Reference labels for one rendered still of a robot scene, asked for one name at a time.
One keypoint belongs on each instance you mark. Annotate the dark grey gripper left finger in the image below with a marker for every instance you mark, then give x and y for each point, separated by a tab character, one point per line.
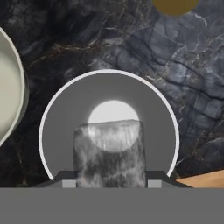
66	178

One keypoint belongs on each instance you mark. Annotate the clear glass cup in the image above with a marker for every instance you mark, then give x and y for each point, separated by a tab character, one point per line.
67	116

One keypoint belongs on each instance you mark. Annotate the light wooden board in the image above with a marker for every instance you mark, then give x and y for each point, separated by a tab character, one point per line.
204	180

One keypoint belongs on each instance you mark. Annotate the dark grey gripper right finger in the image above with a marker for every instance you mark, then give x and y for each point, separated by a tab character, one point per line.
156	178

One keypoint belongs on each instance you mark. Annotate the pale grey ice bowl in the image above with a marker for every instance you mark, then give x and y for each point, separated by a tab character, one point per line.
8	87

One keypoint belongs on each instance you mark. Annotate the translucent grey ice cube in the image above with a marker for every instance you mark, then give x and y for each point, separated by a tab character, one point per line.
110	157

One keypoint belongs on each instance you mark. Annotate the round olive-brown object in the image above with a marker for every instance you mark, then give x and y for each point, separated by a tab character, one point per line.
175	6

